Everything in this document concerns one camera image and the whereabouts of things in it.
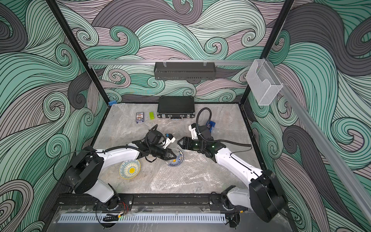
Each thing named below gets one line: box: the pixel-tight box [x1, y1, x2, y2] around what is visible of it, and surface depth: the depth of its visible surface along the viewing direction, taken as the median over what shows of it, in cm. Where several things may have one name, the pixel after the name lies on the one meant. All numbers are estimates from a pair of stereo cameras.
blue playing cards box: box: [135, 111, 145, 124], surface depth 112 cm
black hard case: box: [156, 96, 196, 121], surface depth 119 cm
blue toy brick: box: [108, 100, 118, 107], surface depth 124 cm
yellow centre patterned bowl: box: [118, 159, 142, 180], surface depth 85 cm
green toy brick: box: [149, 111, 155, 120], surface depth 115 cm
